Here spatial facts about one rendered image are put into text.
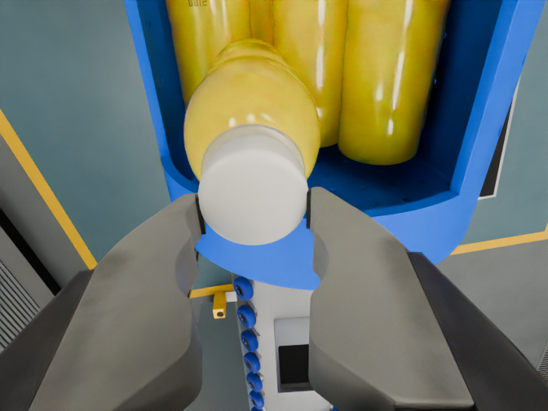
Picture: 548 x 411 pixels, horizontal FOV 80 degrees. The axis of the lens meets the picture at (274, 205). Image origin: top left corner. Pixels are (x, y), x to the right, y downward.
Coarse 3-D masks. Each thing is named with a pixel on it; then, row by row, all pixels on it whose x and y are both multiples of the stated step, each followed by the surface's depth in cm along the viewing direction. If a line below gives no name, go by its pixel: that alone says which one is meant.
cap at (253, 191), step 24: (240, 144) 11; (264, 144) 11; (216, 168) 11; (240, 168) 11; (264, 168) 11; (288, 168) 11; (216, 192) 11; (240, 192) 11; (264, 192) 11; (288, 192) 11; (216, 216) 12; (240, 216) 12; (264, 216) 12; (288, 216) 12; (240, 240) 12; (264, 240) 12
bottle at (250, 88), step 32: (224, 64) 16; (256, 64) 15; (288, 64) 20; (192, 96) 16; (224, 96) 14; (256, 96) 13; (288, 96) 14; (192, 128) 14; (224, 128) 13; (256, 128) 12; (288, 128) 13; (192, 160) 14
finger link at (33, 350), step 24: (72, 288) 8; (48, 312) 7; (72, 312) 7; (24, 336) 7; (48, 336) 7; (0, 360) 6; (24, 360) 6; (48, 360) 6; (0, 384) 6; (24, 384) 6; (0, 408) 6; (24, 408) 6
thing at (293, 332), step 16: (288, 320) 69; (304, 320) 69; (288, 336) 66; (304, 336) 66; (288, 352) 61; (304, 352) 61; (288, 368) 59; (304, 368) 58; (288, 384) 56; (304, 384) 56
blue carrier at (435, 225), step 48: (144, 0) 25; (480, 0) 27; (528, 0) 16; (144, 48) 23; (480, 48) 27; (528, 48) 19; (432, 96) 34; (480, 96) 18; (336, 144) 43; (432, 144) 36; (480, 144) 20; (192, 192) 22; (336, 192) 32; (384, 192) 32; (432, 192) 32; (288, 240) 20; (432, 240) 22
